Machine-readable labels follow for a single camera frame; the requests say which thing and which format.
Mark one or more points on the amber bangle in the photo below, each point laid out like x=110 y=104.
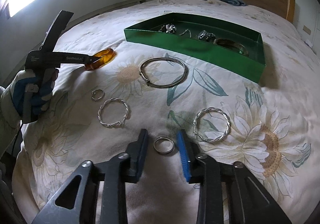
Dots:
x=104 y=57

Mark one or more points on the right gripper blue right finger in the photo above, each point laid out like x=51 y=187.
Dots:
x=188 y=152

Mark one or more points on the green jewelry box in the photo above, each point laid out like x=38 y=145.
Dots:
x=194 y=36

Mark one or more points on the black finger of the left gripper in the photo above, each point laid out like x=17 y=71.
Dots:
x=73 y=58

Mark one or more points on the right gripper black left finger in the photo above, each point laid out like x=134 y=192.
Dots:
x=137 y=151

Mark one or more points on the gloved left hand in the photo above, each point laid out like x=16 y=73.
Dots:
x=27 y=97

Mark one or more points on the plain silver bangle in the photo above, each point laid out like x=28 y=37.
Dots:
x=148 y=78

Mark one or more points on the floral bed duvet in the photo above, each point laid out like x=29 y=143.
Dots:
x=274 y=123

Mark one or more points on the dark jade bangle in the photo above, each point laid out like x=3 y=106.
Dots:
x=232 y=46

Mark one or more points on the twisted silver bangle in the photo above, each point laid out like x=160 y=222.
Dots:
x=113 y=113
x=220 y=135

